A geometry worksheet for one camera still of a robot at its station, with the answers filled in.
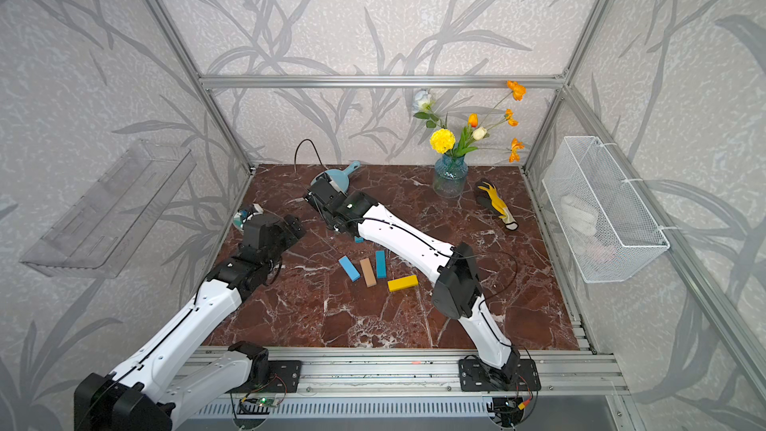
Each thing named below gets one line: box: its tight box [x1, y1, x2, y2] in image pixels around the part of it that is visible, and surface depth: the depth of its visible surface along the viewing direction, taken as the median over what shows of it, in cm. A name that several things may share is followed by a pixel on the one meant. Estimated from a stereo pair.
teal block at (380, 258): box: [375, 249, 387, 279], surface depth 95 cm
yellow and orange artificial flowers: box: [411, 80, 527, 163], surface depth 94 cm
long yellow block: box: [386, 274, 419, 293], surface depth 91 cm
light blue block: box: [338, 254, 362, 283], surface depth 94 cm
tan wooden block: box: [359, 257, 379, 288], surface depth 93 cm
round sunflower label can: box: [233, 209, 249, 229], surface depth 70 cm
